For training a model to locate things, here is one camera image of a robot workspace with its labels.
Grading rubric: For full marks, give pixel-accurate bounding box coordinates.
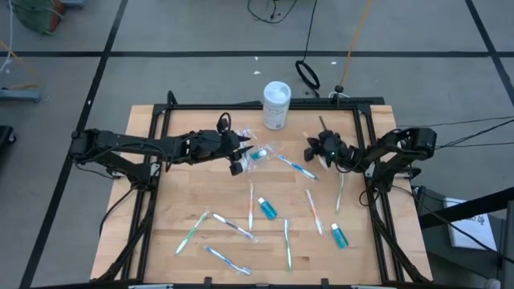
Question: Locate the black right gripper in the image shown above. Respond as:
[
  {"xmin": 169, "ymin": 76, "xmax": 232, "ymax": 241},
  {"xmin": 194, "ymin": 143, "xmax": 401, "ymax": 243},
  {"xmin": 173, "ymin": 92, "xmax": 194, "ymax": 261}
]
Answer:
[{"xmin": 303, "ymin": 136, "xmax": 351, "ymax": 168}]

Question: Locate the white paper sheet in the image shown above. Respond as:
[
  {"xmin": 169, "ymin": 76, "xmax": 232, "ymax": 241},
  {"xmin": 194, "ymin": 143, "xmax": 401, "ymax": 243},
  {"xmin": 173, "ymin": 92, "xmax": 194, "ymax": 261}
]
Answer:
[{"xmin": 443, "ymin": 197, "xmax": 499, "ymax": 252}]

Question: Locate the orange toothbrush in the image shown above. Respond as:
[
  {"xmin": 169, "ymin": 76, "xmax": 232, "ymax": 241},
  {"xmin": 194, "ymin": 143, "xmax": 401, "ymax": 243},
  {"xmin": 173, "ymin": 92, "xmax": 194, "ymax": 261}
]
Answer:
[
  {"xmin": 304, "ymin": 188, "xmax": 325, "ymax": 238},
  {"xmin": 247, "ymin": 181, "xmax": 255, "ymax": 232}
]

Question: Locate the yellow hanging cable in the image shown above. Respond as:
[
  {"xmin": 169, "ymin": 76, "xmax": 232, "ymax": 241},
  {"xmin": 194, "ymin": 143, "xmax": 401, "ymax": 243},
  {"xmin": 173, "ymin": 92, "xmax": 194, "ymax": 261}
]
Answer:
[{"xmin": 339, "ymin": 0, "xmax": 373, "ymax": 88}]

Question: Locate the black equipment foot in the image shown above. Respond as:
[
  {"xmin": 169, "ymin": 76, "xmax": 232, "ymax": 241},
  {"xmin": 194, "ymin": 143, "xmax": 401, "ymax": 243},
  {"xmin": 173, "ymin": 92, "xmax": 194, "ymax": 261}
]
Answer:
[{"xmin": 0, "ymin": 124, "xmax": 17, "ymax": 148}]

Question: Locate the grey metal foot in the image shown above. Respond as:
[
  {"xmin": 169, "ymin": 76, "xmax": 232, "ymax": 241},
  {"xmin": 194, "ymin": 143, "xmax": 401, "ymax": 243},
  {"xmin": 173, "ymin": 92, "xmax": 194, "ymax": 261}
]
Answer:
[{"xmin": 0, "ymin": 88, "xmax": 43, "ymax": 104}]

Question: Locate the black metal beam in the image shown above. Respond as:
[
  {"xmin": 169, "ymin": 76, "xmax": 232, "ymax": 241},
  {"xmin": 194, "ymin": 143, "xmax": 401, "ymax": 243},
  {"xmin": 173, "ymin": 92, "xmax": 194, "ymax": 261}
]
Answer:
[{"xmin": 417, "ymin": 186, "xmax": 514, "ymax": 230}]

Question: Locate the blue toothbrush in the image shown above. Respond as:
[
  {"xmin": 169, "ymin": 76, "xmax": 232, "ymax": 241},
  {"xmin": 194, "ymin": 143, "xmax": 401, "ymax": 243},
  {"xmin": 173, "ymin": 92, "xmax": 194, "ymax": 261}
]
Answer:
[
  {"xmin": 277, "ymin": 153, "xmax": 319, "ymax": 181},
  {"xmin": 205, "ymin": 246, "xmax": 253, "ymax": 277}
]

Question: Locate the black coiled cable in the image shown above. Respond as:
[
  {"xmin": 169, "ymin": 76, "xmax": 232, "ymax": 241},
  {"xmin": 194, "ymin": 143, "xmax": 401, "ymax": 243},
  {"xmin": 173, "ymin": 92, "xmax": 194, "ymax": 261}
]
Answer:
[{"xmin": 295, "ymin": 0, "xmax": 321, "ymax": 91}]

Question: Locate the grey metal post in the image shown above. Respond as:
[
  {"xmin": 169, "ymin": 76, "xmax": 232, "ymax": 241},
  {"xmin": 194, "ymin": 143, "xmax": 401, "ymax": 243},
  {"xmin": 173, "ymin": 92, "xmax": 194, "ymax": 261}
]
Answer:
[{"xmin": 499, "ymin": 199, "xmax": 514, "ymax": 289}]

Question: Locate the green net bag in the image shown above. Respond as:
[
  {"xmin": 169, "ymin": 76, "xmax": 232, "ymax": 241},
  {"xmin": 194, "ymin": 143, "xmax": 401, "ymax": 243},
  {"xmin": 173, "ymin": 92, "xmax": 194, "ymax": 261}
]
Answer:
[{"xmin": 10, "ymin": 0, "xmax": 66, "ymax": 36}]

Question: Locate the white wipes canister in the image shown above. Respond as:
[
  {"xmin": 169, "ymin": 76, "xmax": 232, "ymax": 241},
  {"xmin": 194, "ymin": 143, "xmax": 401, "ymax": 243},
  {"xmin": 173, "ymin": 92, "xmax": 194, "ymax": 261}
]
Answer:
[{"xmin": 262, "ymin": 80, "xmax": 292, "ymax": 131}]

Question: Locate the black floor cable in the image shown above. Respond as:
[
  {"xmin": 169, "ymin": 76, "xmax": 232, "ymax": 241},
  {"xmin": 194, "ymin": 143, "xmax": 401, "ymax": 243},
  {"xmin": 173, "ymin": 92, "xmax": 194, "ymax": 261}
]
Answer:
[
  {"xmin": 395, "ymin": 116, "xmax": 514, "ymax": 128},
  {"xmin": 435, "ymin": 119, "xmax": 514, "ymax": 149},
  {"xmin": 247, "ymin": 0, "xmax": 299, "ymax": 24}
]

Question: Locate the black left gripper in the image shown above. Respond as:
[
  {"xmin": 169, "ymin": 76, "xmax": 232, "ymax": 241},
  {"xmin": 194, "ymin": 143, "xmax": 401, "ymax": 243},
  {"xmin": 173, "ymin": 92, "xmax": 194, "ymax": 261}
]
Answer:
[{"xmin": 191, "ymin": 128, "xmax": 255, "ymax": 164}]

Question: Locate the small black post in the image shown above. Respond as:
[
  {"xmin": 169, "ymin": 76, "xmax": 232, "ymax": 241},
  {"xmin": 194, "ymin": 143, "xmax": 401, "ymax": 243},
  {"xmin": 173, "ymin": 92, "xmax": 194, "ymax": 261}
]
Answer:
[{"xmin": 332, "ymin": 83, "xmax": 346, "ymax": 106}]

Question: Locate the clear plastic bag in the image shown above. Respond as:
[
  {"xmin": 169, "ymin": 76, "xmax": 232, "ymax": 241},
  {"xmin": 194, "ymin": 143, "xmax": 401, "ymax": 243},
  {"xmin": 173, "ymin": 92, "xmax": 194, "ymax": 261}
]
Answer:
[{"xmin": 234, "ymin": 127, "xmax": 279, "ymax": 174}]

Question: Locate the black aluminium table frame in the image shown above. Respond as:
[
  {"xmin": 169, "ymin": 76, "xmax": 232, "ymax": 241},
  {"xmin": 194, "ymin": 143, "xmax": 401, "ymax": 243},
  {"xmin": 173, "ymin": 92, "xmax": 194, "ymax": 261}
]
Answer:
[{"xmin": 90, "ymin": 90, "xmax": 433, "ymax": 284}]

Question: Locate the black left camera cable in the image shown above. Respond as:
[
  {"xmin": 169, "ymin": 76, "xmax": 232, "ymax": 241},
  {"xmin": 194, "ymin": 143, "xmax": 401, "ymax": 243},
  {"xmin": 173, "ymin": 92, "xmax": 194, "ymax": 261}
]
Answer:
[{"xmin": 215, "ymin": 112, "xmax": 233, "ymax": 134}]

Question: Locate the purple toothbrush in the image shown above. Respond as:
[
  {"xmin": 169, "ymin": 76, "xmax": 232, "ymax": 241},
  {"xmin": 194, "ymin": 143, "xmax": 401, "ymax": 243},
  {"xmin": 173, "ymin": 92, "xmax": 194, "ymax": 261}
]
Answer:
[{"xmin": 210, "ymin": 212, "xmax": 257, "ymax": 242}]

